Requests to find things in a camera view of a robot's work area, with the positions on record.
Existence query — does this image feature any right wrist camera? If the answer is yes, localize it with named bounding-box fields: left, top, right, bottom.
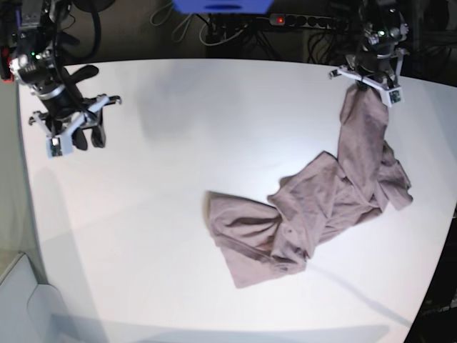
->
left=46, top=136, right=73, bottom=158

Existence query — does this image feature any black power strip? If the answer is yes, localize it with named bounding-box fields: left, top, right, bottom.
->
left=268, top=14, right=350, bottom=31

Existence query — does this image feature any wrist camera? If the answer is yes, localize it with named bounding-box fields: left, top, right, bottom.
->
left=387, top=87, right=403, bottom=107
left=46, top=136, right=73, bottom=158

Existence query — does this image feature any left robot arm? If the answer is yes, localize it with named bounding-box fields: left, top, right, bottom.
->
left=328, top=1, right=409, bottom=91

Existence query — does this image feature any blue box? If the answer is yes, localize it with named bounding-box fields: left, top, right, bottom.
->
left=173, top=0, right=273, bottom=14

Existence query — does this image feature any white cabinet corner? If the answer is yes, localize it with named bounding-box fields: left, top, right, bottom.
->
left=1, top=254, right=72, bottom=342

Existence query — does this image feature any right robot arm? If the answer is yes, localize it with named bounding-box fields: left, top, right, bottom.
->
left=8, top=1, right=121, bottom=157

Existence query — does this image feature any mauve t-shirt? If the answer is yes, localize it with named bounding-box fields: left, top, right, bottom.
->
left=208, top=86, right=413, bottom=288

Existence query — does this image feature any white cable loop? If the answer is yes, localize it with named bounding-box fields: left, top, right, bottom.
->
left=171, top=14, right=201, bottom=43

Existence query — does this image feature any red clamp tool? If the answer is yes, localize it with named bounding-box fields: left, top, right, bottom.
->
left=0, top=46, right=14, bottom=83

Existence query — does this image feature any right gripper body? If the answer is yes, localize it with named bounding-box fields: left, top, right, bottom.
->
left=29, top=94, right=122, bottom=142

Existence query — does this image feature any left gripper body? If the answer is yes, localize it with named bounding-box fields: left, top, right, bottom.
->
left=328, top=47, right=409, bottom=91

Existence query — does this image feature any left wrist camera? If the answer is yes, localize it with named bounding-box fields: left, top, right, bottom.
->
left=387, top=87, right=403, bottom=107

